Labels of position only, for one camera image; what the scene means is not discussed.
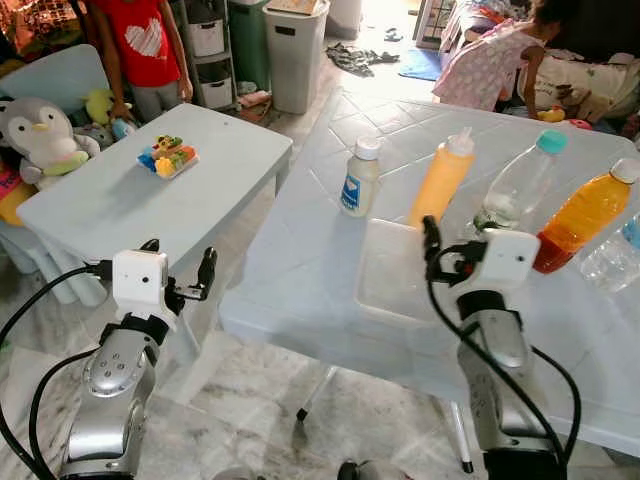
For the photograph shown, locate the translucent white plastic tray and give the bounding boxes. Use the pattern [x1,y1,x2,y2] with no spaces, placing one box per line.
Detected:
[357,217,561,331]

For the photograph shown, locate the small white plastic table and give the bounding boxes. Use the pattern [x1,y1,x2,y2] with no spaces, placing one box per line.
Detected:
[15,103,294,301]

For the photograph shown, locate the orange squeeze bottle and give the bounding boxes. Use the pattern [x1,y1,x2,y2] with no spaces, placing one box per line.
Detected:
[408,128,476,231]

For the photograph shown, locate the white bottle with blue label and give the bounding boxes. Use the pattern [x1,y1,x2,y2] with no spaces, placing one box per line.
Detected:
[340,136,384,219]

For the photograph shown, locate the colourful toy food plate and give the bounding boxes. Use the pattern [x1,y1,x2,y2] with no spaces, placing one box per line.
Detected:
[137,134,199,180]

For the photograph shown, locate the clear bottle with teal cap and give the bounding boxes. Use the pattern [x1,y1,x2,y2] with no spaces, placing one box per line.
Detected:
[472,129,568,241]

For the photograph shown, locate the large pale blue plastic table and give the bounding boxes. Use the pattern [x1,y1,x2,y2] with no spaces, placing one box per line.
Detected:
[218,88,640,459]

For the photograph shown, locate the clear bottle with blue label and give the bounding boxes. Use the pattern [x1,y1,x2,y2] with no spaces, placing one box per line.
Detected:
[580,215,640,294]

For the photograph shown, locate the orange juice bottle white cap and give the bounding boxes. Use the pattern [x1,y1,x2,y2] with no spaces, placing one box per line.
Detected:
[532,158,640,275]

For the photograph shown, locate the yellow green plush toy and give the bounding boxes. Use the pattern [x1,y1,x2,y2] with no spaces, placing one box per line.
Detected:
[85,88,138,139]

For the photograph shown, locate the grey penguin plush toy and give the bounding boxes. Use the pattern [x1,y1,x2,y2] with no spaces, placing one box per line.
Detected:
[0,97,101,186]

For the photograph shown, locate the blue floor mat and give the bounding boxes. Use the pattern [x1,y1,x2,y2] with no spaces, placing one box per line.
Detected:
[398,47,446,83]

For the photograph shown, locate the child in pink dress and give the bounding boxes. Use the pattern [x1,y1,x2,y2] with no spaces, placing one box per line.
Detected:
[432,0,581,113]

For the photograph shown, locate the light blue plastic chair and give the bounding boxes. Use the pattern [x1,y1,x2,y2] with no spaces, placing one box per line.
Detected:
[0,44,113,121]

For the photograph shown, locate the dark crumpled cloth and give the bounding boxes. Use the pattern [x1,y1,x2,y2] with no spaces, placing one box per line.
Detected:
[325,42,401,79]

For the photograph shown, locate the child in red shirt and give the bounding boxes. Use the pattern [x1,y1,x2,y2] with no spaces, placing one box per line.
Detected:
[85,0,193,123]

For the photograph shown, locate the white plastic drawer unit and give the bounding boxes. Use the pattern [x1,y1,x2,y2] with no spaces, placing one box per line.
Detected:
[170,0,238,111]

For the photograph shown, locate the green trash bin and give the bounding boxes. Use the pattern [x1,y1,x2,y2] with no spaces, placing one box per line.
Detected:
[227,0,273,93]

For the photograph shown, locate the grey lidded trash bin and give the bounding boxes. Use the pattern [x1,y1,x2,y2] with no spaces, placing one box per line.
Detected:
[264,0,331,115]

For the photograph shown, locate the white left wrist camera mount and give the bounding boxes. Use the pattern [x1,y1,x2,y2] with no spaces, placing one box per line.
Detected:
[112,250,169,321]

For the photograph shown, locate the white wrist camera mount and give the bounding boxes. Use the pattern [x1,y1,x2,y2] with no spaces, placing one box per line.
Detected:
[458,228,542,293]
[112,250,169,321]

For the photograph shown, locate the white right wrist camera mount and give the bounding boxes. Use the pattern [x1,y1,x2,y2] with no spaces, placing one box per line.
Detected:
[458,228,542,293]

